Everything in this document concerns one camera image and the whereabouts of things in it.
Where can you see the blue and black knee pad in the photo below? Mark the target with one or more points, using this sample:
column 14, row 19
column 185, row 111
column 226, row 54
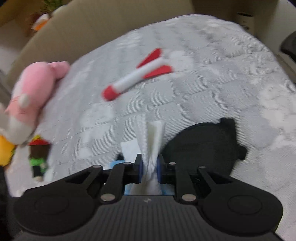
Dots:
column 203, row 148

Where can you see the green plant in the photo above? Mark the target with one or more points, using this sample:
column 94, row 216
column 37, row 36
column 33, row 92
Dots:
column 54, row 4

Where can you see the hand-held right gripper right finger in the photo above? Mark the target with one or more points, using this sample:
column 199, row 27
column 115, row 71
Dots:
column 159, row 170

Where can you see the beige headboard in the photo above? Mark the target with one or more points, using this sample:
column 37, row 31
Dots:
column 104, row 20

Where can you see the white cloth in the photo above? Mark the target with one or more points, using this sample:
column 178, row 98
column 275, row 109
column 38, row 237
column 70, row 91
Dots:
column 150, row 139

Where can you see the pink and white plush toy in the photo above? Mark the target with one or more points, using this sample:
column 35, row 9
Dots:
column 34, row 81

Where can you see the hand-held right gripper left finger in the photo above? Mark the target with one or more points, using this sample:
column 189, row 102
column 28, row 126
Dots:
column 140, row 170

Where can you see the yellow plush toy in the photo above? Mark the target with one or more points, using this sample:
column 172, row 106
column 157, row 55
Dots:
column 5, row 150

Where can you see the black office chair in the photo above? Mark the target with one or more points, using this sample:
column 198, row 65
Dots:
column 290, row 46

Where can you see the red and white toy rocket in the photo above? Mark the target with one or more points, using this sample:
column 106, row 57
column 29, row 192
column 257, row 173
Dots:
column 129, row 78

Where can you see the orange and white object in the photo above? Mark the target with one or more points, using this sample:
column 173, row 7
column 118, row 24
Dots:
column 41, row 22

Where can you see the light blue wipes packet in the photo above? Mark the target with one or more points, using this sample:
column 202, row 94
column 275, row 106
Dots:
column 129, row 150

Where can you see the crochet doll with red hat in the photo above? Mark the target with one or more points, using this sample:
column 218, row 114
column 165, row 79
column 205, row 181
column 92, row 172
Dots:
column 39, row 162

